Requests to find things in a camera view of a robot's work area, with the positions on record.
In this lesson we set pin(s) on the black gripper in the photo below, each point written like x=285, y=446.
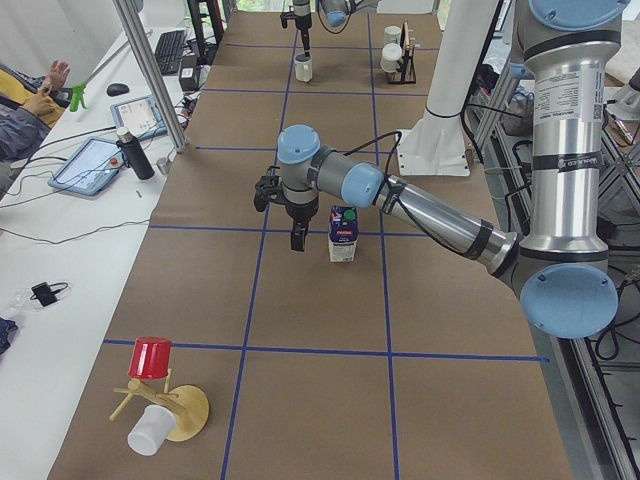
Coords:
x=300, y=212
x=303, y=23

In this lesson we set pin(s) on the white mug grey inside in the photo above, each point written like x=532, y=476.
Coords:
x=303, y=68

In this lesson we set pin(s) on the blue white milk carton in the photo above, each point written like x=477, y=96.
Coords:
x=342, y=233

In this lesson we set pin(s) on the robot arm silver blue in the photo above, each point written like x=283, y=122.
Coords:
x=333, y=15
x=558, y=270

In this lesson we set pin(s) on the red cup on wooden tree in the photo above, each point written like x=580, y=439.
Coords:
x=150, y=358

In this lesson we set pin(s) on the white cup on wooden tree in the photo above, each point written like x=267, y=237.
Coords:
x=151, y=430

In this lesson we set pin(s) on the person's hand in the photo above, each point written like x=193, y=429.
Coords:
x=56, y=77

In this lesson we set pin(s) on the white upside-down mug on rack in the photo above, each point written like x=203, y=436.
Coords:
x=391, y=56

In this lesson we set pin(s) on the black keyboard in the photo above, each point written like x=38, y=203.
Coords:
x=168, y=51

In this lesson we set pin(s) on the black water bottle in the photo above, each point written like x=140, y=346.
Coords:
x=133, y=153

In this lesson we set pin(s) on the teach pendant blue far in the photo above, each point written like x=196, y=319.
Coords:
x=141, y=116

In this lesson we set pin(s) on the teach pendant blue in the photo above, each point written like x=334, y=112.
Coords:
x=141, y=116
x=90, y=169

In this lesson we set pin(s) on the black computer mouse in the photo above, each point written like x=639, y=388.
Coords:
x=117, y=89

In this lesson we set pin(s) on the wooden mug tree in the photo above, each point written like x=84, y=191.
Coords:
x=188, y=403

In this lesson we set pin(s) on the teach pendant blue near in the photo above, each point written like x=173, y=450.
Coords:
x=90, y=169

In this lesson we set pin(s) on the green white clamp tool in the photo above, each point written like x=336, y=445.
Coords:
x=77, y=97

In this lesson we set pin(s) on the black wire mug rack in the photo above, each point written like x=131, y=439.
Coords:
x=405, y=73

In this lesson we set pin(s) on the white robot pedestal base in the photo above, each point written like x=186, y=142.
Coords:
x=435, y=145

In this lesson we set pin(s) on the aluminium frame post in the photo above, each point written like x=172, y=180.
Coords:
x=144, y=56

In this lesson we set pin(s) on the small black device with cable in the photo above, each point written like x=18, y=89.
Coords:
x=46, y=294

